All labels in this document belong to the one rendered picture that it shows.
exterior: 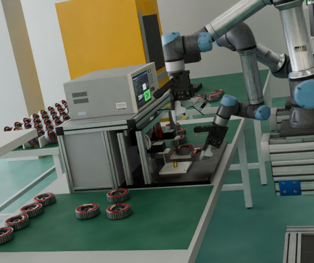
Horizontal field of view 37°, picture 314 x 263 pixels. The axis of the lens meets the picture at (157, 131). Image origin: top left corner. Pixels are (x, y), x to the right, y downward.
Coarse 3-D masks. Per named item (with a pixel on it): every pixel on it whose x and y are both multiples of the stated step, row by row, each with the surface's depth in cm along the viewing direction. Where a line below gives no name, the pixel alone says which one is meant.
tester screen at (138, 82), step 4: (140, 76) 252; (144, 76) 259; (136, 80) 245; (140, 80) 252; (144, 80) 258; (136, 84) 245; (140, 84) 251; (136, 88) 244; (140, 88) 250; (148, 88) 263; (136, 92) 244; (140, 92) 250; (136, 96) 243; (140, 100) 249; (144, 100) 255; (140, 104) 248
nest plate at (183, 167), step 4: (168, 164) 260; (172, 164) 259; (180, 164) 257; (184, 164) 256; (188, 164) 254; (164, 168) 255; (168, 168) 254; (172, 168) 253; (176, 168) 252; (180, 168) 251; (184, 168) 250; (188, 168) 250; (160, 172) 250; (164, 172) 249; (168, 172) 248; (172, 172) 248; (176, 172) 247; (180, 172) 246; (184, 172) 246
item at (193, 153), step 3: (195, 150) 250; (198, 150) 251; (201, 150) 251; (192, 153) 246; (195, 153) 245; (198, 153) 244; (192, 156) 246; (195, 156) 244; (198, 156) 243; (204, 156) 243; (192, 159) 247; (195, 159) 245; (198, 159) 244; (201, 159) 243; (204, 159) 244
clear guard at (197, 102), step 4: (188, 100) 280; (192, 100) 278; (196, 100) 276; (200, 100) 279; (204, 100) 284; (164, 104) 280; (196, 104) 268; (200, 104) 272; (208, 104) 281; (160, 108) 272; (164, 108) 270; (168, 108) 268; (196, 108) 263; (200, 108) 267; (204, 108) 272; (208, 108) 276; (200, 112) 262; (204, 112) 266
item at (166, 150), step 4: (152, 144) 254; (156, 144) 252; (160, 144) 251; (164, 144) 254; (152, 148) 252; (156, 148) 251; (160, 148) 250; (164, 148) 253; (168, 148) 255; (148, 152) 253; (152, 152) 252; (160, 152) 251; (164, 152) 251; (148, 156) 257; (148, 160) 256
